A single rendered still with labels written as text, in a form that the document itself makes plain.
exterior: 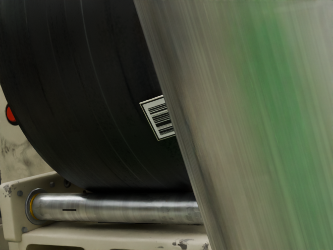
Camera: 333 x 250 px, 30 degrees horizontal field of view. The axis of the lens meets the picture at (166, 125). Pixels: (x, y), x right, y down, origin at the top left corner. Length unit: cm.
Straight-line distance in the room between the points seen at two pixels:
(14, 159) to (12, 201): 16
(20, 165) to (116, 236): 31
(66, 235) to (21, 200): 11
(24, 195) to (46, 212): 5
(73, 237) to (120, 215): 9
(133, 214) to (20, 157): 32
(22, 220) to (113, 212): 18
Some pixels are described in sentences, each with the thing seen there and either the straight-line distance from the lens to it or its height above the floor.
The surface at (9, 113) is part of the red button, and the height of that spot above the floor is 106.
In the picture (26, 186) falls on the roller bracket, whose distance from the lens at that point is 106.
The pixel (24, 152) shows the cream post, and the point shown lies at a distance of 116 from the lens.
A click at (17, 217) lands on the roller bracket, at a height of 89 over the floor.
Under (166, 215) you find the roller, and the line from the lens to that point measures 89.
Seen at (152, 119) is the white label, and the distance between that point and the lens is 78.
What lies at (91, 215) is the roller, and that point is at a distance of 97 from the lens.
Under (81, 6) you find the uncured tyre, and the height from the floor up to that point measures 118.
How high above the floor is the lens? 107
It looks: 3 degrees down
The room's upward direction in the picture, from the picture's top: 6 degrees counter-clockwise
